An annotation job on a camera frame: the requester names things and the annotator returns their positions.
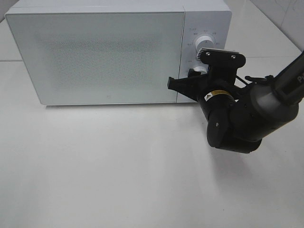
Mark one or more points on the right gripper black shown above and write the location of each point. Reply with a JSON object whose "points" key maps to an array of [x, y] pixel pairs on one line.
{"points": [[217, 95]]}

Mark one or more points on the white timer knob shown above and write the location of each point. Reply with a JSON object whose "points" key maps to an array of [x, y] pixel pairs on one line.
{"points": [[201, 69]]}

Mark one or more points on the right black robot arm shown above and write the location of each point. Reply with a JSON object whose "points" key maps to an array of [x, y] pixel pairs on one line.
{"points": [[239, 118]]}

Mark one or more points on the upper white power knob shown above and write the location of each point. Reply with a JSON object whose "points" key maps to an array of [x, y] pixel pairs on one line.
{"points": [[204, 41]]}

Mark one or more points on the white microwave oven body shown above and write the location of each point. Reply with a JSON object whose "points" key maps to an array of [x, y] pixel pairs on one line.
{"points": [[211, 17]]}

